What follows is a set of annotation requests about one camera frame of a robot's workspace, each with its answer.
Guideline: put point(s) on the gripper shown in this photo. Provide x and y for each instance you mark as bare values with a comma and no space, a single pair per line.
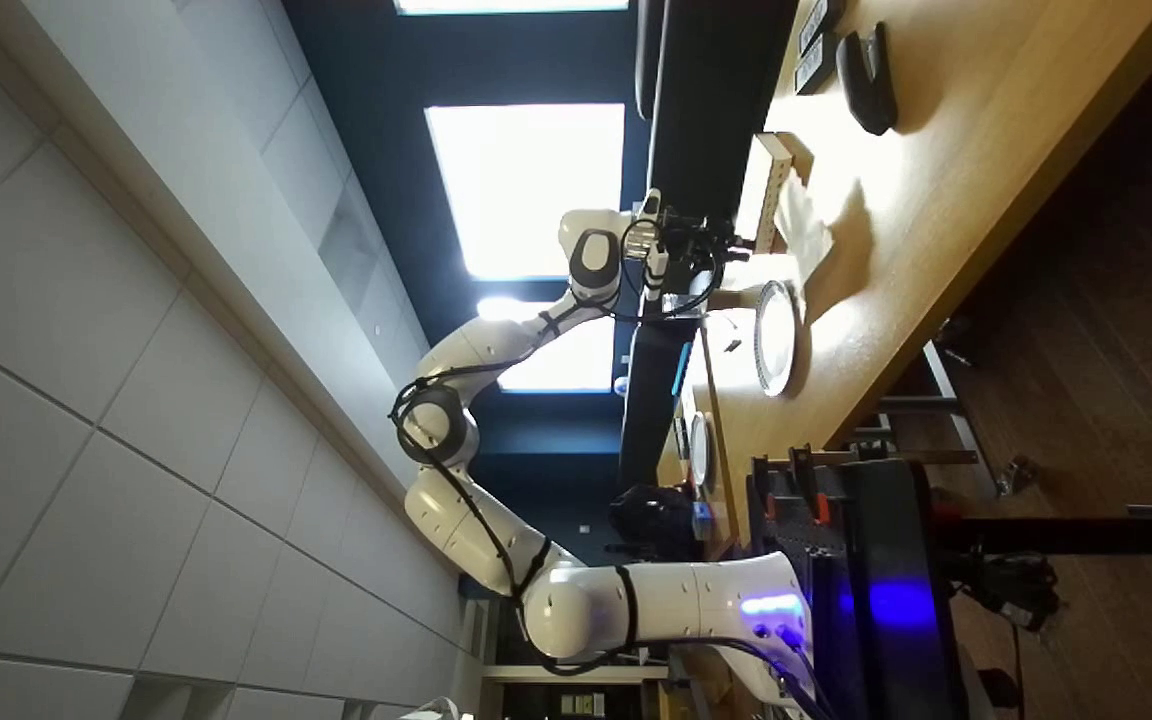
686,248

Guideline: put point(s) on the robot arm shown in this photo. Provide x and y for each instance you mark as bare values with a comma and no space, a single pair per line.
656,600

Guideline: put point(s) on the white napkin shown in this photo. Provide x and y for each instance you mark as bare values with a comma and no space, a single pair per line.
802,230

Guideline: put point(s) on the small round white plate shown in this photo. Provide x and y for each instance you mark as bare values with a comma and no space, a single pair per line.
700,450

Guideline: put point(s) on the wooden block with holes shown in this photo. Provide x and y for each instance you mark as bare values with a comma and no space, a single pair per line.
774,185

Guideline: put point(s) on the large black monitor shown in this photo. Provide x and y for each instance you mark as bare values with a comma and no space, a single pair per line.
711,100

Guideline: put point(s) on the window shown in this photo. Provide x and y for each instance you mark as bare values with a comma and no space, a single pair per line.
526,190
561,355
511,5

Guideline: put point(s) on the black box with label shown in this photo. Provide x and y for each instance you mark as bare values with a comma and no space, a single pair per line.
818,45

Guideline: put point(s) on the black stapler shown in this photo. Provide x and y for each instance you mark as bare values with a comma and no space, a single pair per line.
868,85

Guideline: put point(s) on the orange and black clamp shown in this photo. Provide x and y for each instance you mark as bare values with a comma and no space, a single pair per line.
806,485

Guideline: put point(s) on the black bag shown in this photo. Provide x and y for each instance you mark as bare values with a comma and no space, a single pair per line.
651,520

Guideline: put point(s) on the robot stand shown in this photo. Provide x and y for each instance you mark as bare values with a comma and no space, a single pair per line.
886,600

